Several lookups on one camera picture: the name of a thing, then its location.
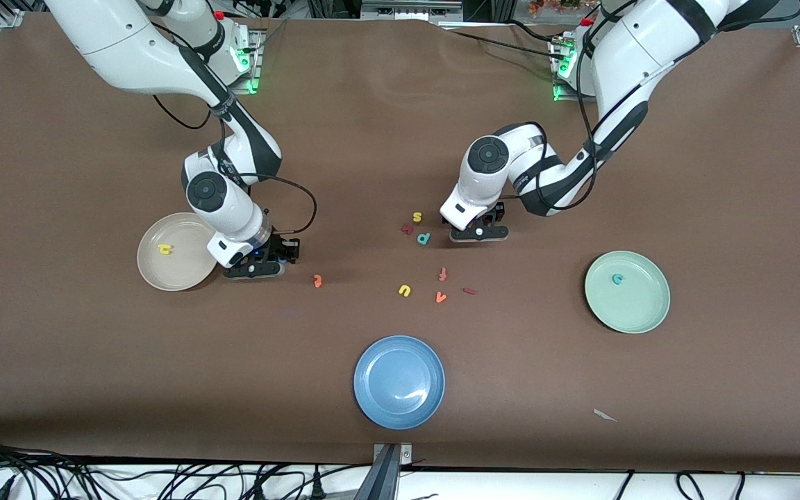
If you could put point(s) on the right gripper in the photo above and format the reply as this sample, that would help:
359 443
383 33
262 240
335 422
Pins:
282 248

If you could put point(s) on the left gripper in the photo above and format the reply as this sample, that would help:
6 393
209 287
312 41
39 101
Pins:
496 212

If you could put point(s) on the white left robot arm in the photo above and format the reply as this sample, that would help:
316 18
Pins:
650 42

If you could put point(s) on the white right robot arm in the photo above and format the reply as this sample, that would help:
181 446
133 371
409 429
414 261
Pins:
129 48

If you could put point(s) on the beige brown plate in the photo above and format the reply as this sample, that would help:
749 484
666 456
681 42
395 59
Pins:
178 267

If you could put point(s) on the brown table cover sheet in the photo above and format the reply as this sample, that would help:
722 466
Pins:
372 139

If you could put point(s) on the green plate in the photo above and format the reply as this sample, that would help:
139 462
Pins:
639 298

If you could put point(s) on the blue plate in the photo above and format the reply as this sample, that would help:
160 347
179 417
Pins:
399 382

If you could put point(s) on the orange flowers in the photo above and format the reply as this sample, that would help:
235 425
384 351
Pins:
553 5

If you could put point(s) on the white paper scrap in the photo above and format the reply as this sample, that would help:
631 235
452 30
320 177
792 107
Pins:
605 415

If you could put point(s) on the black power plug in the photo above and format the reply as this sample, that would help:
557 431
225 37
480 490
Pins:
257 489
317 486

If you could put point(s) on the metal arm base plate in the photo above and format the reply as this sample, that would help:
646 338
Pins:
255 62
555 98

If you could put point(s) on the silver metal bracket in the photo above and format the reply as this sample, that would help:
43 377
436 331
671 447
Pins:
407 10

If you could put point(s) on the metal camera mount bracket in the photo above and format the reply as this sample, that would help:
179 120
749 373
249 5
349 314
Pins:
389 472

